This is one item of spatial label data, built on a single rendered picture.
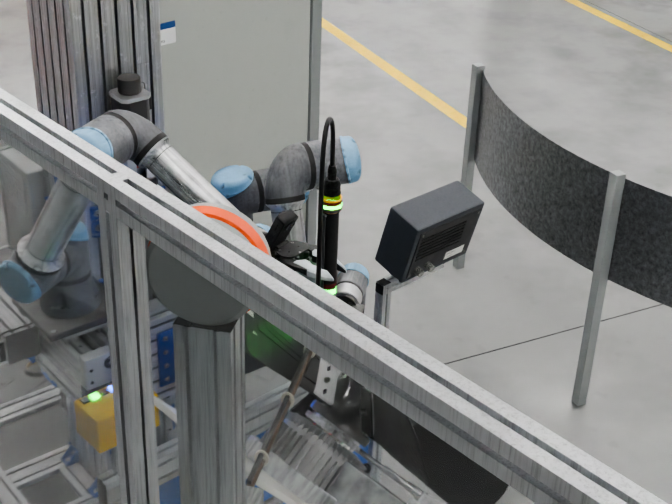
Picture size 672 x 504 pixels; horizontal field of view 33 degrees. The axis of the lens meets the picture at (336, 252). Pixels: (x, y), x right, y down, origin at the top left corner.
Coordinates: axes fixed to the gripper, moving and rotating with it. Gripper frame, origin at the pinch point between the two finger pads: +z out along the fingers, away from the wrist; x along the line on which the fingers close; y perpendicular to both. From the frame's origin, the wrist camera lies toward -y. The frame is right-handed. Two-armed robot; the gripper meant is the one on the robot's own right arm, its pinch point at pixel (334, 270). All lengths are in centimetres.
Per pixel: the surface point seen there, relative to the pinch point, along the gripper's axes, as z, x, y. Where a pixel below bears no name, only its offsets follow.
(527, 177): -60, -197, 72
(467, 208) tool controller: -17, -80, 24
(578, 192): -34, -186, 65
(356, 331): 68, 86, -58
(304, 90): -153, -177, 55
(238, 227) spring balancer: 34, 64, -48
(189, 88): -162, -122, 40
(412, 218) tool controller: -24, -64, 23
